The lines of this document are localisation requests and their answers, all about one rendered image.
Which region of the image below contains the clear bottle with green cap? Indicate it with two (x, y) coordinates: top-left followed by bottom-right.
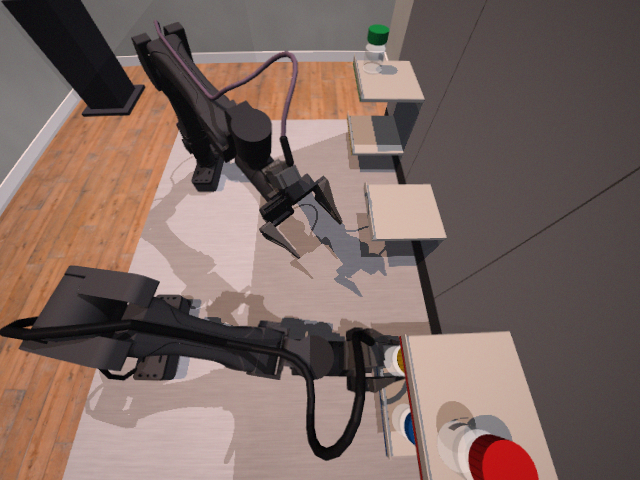
(363, 25), (389, 75)

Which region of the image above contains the white bottle with yellow cap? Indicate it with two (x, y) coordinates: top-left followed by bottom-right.
(384, 345), (405, 377)

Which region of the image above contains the white bottle with red cap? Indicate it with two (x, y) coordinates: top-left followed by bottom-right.
(437, 421), (539, 480)

